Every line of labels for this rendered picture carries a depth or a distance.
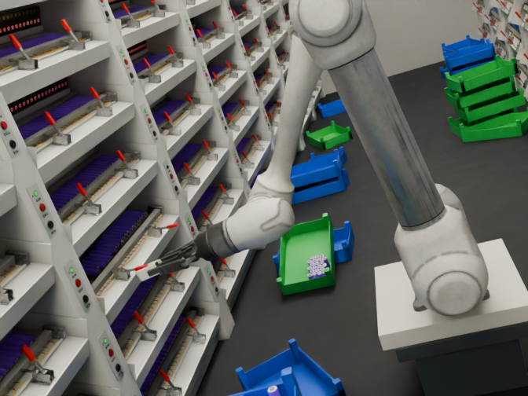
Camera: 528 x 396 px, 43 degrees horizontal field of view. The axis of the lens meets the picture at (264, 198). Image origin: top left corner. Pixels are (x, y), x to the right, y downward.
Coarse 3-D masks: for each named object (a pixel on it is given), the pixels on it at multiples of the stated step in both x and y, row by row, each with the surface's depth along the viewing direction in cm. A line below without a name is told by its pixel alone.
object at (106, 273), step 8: (152, 216) 207; (144, 224) 201; (136, 232) 196; (144, 232) 199; (128, 240) 191; (136, 240) 192; (144, 240) 194; (128, 248) 187; (120, 256) 182; (112, 264) 178; (120, 264) 180; (104, 272) 174; (96, 280) 169; (104, 280) 172; (112, 280) 172; (96, 288) 166
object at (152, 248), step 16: (128, 208) 216; (144, 208) 215; (160, 208) 212; (176, 208) 213; (160, 224) 207; (160, 240) 197; (112, 256) 187; (144, 256) 187; (112, 288) 171; (128, 288) 173; (112, 304) 164; (112, 320) 164
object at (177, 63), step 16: (128, 48) 246; (144, 48) 262; (160, 48) 266; (176, 48) 265; (192, 48) 264; (144, 64) 244; (160, 64) 247; (176, 64) 251; (192, 64) 262; (144, 80) 209; (160, 80) 228; (176, 80) 242; (160, 96) 226
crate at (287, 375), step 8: (288, 368) 114; (280, 376) 113; (288, 376) 112; (272, 384) 115; (280, 384) 115; (288, 384) 113; (296, 384) 114; (240, 392) 116; (248, 392) 116; (256, 392) 116; (264, 392) 116; (280, 392) 115; (288, 392) 113; (296, 392) 111
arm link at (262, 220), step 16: (240, 208) 164; (256, 208) 159; (272, 208) 157; (288, 208) 160; (240, 224) 159; (256, 224) 157; (272, 224) 157; (288, 224) 158; (240, 240) 160; (256, 240) 159; (272, 240) 160
